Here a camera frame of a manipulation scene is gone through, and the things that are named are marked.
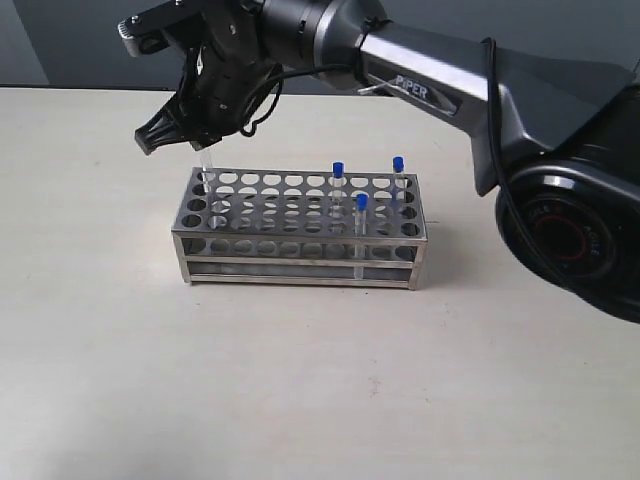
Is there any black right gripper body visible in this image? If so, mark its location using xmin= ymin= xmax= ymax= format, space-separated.
xmin=178 ymin=9 xmax=277 ymax=140

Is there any blue-capped tube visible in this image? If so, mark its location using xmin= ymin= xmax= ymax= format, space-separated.
xmin=354 ymin=193 xmax=368 ymax=280
xmin=330 ymin=162 xmax=345 ymax=233
xmin=199 ymin=147 xmax=219 ymax=230
xmin=392 ymin=156 xmax=406 ymax=209

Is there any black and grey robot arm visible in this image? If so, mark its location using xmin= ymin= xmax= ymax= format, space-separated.
xmin=118 ymin=1 xmax=639 ymax=323

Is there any stainless steel test tube rack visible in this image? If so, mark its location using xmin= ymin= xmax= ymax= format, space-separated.
xmin=171 ymin=167 xmax=428 ymax=290

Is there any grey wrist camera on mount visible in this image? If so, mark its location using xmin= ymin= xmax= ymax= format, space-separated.
xmin=117 ymin=1 xmax=207 ymax=58

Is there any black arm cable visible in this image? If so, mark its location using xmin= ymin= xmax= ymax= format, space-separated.
xmin=239 ymin=37 xmax=601 ymax=286

